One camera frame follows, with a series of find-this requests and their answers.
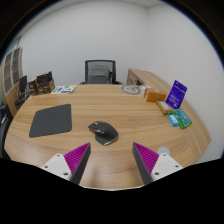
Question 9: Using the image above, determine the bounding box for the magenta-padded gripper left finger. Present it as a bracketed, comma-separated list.
[41, 142, 92, 185]

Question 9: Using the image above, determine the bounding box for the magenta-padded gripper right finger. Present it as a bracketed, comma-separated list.
[132, 142, 184, 185]

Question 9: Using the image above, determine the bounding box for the black computer mouse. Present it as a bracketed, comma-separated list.
[87, 120, 120, 147]

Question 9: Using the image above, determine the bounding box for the dark grey mouse pad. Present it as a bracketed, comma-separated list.
[28, 103, 73, 139]

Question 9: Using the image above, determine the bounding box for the small blue box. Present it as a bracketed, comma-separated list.
[167, 113, 180, 127]

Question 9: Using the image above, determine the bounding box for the green package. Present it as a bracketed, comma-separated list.
[171, 108, 193, 130]

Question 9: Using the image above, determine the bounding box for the small tan box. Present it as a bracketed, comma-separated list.
[155, 100, 174, 115]

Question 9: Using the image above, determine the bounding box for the large black office chair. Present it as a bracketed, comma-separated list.
[0, 103, 14, 159]

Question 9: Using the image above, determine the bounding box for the orange brown cardboard box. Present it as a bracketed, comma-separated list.
[143, 87, 168, 103]

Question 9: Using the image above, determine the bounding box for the purple card package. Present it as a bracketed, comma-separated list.
[165, 79, 188, 110]

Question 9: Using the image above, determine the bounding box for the white green printed sheet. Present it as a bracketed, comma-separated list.
[50, 84, 78, 95]

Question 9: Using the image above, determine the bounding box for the tan-topped dark cardboard box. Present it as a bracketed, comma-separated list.
[27, 78, 39, 96]

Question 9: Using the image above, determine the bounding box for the small black chair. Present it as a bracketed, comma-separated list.
[14, 75, 32, 107]

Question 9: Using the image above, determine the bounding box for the black flat carton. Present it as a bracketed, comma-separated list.
[35, 70, 54, 85]

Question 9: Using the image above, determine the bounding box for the wooden side desk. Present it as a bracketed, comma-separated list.
[125, 68, 176, 96]

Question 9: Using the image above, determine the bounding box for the grey backpack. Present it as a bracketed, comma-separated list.
[87, 64, 112, 84]

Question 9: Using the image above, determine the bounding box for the wooden shelf unit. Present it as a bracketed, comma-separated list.
[0, 46, 31, 118]

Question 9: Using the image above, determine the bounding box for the black mesh office chair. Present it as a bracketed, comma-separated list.
[79, 59, 124, 86]

